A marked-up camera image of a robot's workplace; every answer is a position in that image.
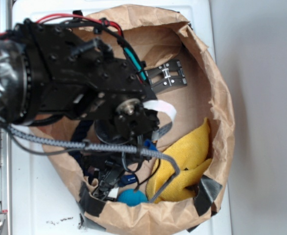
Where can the grey metal bracket plate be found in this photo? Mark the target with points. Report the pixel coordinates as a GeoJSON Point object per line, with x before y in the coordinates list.
{"type": "Point", "coordinates": [167, 77]}

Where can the brown paper bag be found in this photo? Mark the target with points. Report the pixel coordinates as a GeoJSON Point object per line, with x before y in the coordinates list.
{"type": "Point", "coordinates": [158, 30]}

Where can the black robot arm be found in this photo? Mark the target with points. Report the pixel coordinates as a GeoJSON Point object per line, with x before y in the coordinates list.
{"type": "Point", "coordinates": [81, 70]}

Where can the blue rubber ball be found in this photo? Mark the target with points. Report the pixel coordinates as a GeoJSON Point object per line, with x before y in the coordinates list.
{"type": "Point", "coordinates": [132, 198]}

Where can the aluminium frame rail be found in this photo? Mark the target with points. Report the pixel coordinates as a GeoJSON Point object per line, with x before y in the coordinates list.
{"type": "Point", "coordinates": [5, 146]}

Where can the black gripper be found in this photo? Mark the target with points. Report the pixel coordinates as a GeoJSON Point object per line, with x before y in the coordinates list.
{"type": "Point", "coordinates": [118, 159]}

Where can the yellow microfiber cloth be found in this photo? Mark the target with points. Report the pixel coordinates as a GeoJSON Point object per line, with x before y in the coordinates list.
{"type": "Point", "coordinates": [190, 153]}

